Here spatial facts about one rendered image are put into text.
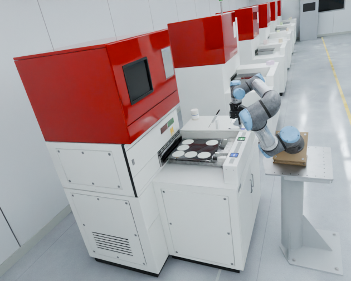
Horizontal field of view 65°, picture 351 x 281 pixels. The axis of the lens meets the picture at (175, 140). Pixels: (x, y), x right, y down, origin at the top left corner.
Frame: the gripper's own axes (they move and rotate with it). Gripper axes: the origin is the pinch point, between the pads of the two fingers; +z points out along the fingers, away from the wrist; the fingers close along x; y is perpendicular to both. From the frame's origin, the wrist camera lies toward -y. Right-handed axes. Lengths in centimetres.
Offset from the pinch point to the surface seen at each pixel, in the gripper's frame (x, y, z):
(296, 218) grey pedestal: 9, -39, 72
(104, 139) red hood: 67, 71, -19
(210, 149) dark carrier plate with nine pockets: 8.1, 23.2, 15.8
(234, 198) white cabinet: 46, -4, 31
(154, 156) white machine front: 36, 58, 9
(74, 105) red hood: 68, 87, -43
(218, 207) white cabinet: 46, 8, 40
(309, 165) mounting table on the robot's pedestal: 8, -47, 24
